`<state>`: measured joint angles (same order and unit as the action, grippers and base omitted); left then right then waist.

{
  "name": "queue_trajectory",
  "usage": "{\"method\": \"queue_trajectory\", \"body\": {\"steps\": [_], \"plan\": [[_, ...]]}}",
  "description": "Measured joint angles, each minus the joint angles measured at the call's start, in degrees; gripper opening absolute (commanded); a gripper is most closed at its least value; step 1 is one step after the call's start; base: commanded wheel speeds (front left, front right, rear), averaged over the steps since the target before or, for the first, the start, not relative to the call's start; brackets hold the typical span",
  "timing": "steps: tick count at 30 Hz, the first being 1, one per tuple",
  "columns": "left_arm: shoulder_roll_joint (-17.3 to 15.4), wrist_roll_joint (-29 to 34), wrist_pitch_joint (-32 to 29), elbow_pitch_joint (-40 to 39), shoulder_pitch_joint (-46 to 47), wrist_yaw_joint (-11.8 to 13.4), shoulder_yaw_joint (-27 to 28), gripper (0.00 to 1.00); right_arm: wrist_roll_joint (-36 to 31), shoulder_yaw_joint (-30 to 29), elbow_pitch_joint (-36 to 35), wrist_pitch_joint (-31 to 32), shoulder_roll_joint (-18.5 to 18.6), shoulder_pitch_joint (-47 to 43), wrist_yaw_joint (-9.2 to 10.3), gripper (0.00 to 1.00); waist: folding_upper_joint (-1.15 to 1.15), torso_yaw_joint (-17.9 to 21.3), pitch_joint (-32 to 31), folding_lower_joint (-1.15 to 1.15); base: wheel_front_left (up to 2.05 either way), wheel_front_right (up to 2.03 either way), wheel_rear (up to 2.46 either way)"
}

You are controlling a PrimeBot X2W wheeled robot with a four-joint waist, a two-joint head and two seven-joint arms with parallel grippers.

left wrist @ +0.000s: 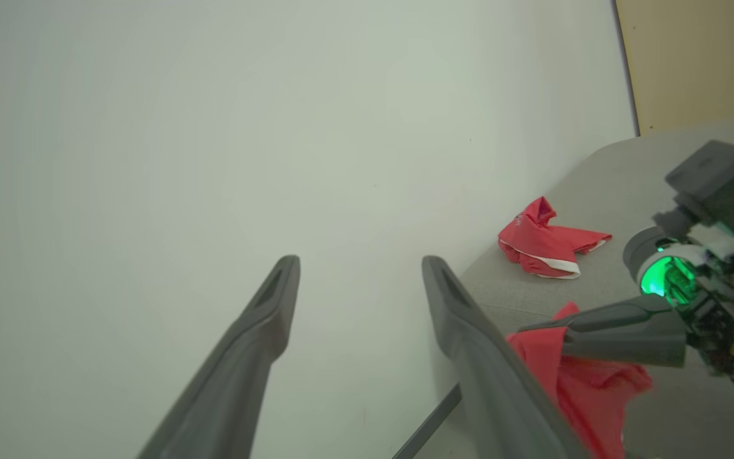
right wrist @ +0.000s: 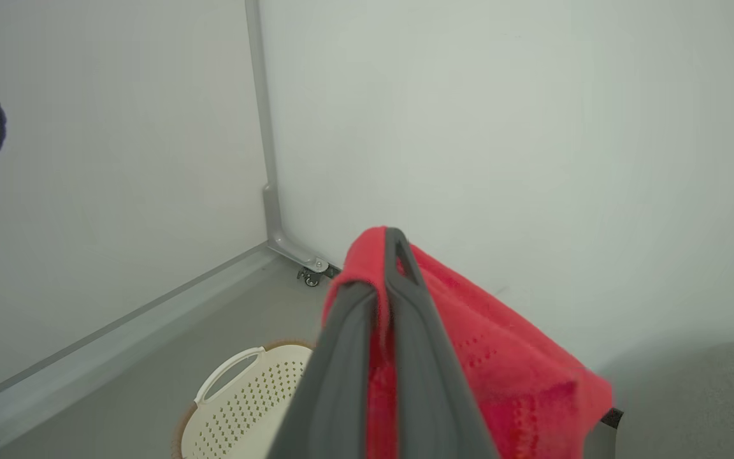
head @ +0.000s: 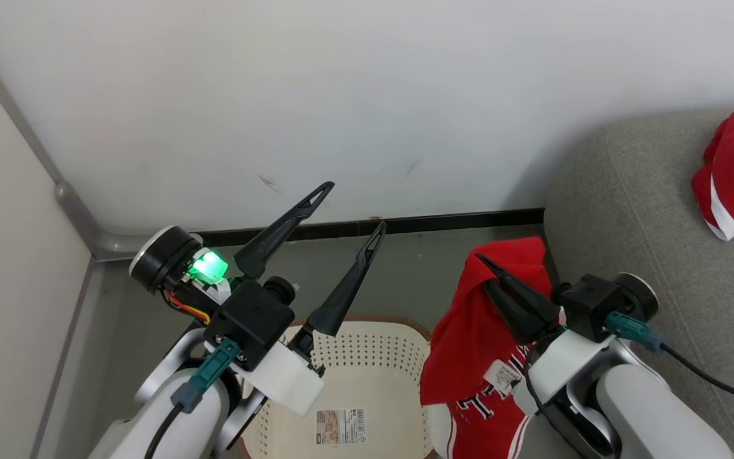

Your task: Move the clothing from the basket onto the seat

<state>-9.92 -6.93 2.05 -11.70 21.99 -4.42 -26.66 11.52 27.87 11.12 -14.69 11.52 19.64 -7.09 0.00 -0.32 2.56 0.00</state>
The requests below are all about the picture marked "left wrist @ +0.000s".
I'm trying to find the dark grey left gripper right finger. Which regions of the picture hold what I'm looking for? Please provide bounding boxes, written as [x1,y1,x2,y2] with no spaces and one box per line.
[422,256,589,459]

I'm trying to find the light wooden panel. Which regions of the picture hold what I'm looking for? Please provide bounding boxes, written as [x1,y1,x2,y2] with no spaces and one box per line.
[615,0,734,136]

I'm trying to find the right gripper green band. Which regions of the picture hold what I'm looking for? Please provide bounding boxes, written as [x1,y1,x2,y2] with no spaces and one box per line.
[518,217,734,423]

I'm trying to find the grey table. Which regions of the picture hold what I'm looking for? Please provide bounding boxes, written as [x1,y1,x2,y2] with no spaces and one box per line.
[456,118,734,459]

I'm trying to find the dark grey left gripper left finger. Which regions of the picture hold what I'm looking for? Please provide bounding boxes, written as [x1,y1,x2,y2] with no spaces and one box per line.
[138,255,301,459]

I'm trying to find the dark grey baseboard strip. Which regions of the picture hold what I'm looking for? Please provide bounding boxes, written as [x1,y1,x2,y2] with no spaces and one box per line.
[392,383,463,459]

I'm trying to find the plain red garment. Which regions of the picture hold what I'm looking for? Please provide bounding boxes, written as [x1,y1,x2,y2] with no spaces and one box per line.
[506,302,654,459]

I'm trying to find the dark grey wrist camera box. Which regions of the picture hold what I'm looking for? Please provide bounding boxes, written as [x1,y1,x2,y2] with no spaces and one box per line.
[652,140,734,240]

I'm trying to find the red garment with white trim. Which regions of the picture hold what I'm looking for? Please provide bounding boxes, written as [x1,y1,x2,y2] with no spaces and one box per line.
[498,196,613,280]

